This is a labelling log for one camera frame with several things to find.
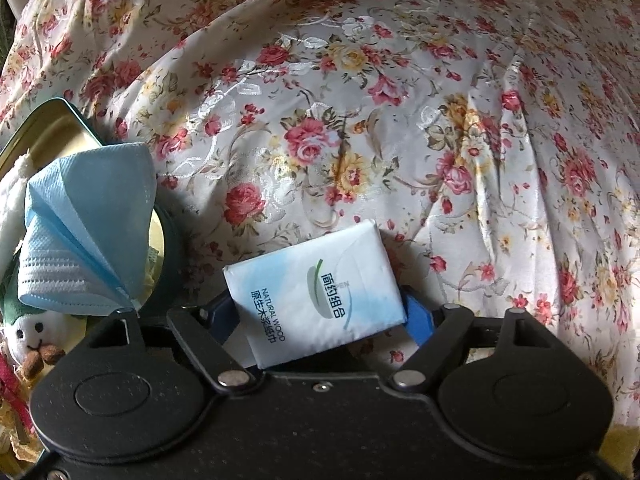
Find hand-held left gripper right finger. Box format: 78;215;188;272
390;287;566;391

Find floral bedspread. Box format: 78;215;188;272
0;0;640;466

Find white fluffy plush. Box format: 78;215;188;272
0;154;32;283

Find gold metal tin box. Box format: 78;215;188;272
0;96;182;313

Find white tissue pack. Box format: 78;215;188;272
222;222;407;368

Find green leaf white plush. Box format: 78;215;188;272
0;277;68;382

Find blue face mask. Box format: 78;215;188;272
17;141;159;317

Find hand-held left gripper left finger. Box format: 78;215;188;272
75;295;253;393

